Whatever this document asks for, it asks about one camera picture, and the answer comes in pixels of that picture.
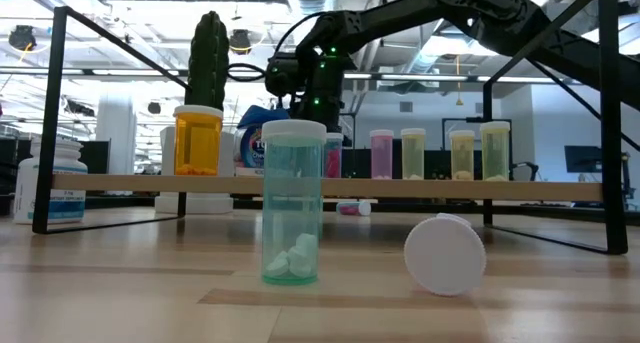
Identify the pink pill bottle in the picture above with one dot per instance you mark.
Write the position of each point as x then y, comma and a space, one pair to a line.
445, 255
382, 155

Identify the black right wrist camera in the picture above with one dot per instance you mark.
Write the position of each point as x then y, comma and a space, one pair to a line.
281, 75

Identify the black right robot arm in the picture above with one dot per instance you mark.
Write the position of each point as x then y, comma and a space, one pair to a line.
400, 18

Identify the large white supplement bottle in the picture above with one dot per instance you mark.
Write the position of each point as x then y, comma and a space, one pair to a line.
22, 183

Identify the black round ceiling device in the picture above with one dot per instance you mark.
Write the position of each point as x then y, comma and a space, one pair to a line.
240, 40
22, 38

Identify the dark computer monitor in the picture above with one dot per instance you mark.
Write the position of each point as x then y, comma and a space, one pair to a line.
584, 159

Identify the pale yellow pill bottle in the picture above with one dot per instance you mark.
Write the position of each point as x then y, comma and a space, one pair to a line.
413, 155

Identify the teal pill bottle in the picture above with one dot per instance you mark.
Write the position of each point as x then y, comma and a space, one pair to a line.
292, 223

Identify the pale green pill bottle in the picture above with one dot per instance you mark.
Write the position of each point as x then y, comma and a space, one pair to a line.
495, 155

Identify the white planter pot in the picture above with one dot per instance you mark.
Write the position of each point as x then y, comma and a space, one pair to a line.
195, 205

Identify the large orange pill bottle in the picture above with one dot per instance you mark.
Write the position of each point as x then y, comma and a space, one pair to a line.
198, 148

